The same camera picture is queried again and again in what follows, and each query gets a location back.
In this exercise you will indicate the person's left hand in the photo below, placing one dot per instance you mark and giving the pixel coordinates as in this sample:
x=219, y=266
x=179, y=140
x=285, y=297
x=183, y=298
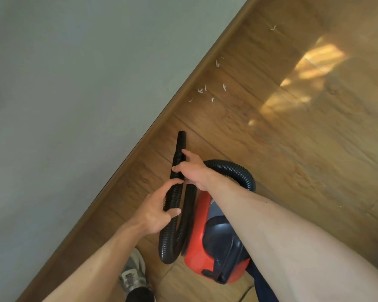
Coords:
x=151, y=217

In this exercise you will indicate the person's right hand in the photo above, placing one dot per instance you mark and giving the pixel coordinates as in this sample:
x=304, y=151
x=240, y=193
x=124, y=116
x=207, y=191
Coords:
x=197, y=172

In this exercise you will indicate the red vacuum cleaner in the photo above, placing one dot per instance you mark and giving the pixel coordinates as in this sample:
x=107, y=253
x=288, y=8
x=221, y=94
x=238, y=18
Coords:
x=197, y=242

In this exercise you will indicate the person's left forearm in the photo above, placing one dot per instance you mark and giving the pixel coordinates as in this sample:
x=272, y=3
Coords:
x=91, y=273

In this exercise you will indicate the person's right forearm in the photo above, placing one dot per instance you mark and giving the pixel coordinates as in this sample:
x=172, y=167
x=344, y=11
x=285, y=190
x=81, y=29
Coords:
x=286, y=242

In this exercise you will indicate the person's left grey shoe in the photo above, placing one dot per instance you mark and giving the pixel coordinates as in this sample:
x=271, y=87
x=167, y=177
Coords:
x=134, y=273

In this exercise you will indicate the person's dark trousers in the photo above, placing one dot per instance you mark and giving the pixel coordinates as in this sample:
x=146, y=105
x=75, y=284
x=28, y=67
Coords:
x=140, y=295

